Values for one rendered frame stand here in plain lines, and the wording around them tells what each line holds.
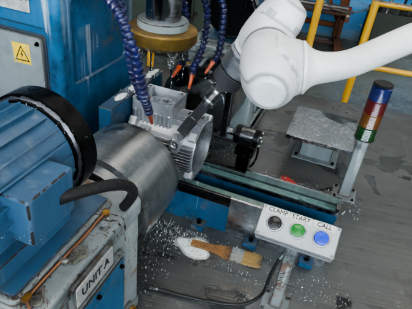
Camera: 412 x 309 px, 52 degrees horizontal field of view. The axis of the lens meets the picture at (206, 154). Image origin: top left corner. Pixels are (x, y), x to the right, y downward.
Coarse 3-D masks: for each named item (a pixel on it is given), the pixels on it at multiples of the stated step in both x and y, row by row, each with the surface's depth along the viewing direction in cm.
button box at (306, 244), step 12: (264, 204) 92; (264, 216) 91; (288, 216) 90; (300, 216) 90; (264, 228) 90; (288, 228) 90; (312, 228) 89; (324, 228) 89; (336, 228) 88; (276, 240) 89; (288, 240) 89; (300, 240) 88; (312, 240) 88; (336, 240) 87; (300, 252) 92; (312, 252) 87; (324, 252) 87
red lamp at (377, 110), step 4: (368, 100) 127; (368, 104) 127; (372, 104) 126; (376, 104) 125; (380, 104) 125; (384, 104) 125; (364, 108) 130; (368, 108) 127; (372, 108) 126; (376, 108) 126; (380, 108) 125; (384, 108) 126; (368, 112) 127; (372, 112) 127; (376, 112) 126; (380, 112) 126; (376, 116) 127; (380, 116) 127
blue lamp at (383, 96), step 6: (372, 90) 125; (378, 90) 123; (384, 90) 122; (390, 90) 122; (372, 96) 125; (378, 96) 124; (384, 96) 123; (390, 96) 124; (378, 102) 125; (384, 102) 125
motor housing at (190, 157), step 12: (180, 120) 116; (204, 120) 117; (156, 132) 116; (168, 132) 116; (204, 132) 128; (168, 144) 114; (192, 144) 114; (204, 144) 129; (180, 156) 115; (192, 156) 115; (204, 156) 129; (180, 168) 117; (192, 168) 118
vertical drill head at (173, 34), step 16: (160, 0) 100; (176, 0) 101; (144, 16) 106; (160, 16) 102; (176, 16) 103; (144, 32) 102; (160, 32) 102; (176, 32) 103; (192, 32) 106; (144, 48) 103; (160, 48) 102; (176, 48) 103; (176, 64) 108
